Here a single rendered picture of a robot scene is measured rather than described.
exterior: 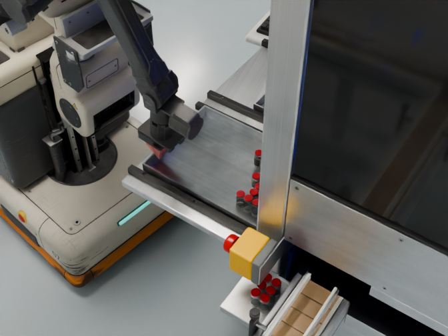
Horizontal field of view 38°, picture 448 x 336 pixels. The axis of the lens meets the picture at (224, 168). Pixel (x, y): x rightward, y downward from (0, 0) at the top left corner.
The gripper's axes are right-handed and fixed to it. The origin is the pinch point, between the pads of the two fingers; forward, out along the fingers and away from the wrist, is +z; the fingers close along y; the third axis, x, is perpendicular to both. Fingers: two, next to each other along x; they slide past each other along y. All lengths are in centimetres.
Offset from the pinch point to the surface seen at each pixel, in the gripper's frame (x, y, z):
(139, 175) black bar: -8.1, -0.1, 0.1
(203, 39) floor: 140, -81, 100
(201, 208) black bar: -7.8, 18.3, -2.1
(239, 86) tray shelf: 35.2, 0.3, 1.8
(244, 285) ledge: -18.2, 37.7, -2.4
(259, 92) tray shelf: 36.2, 6.2, 1.1
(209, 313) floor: 11, 16, 89
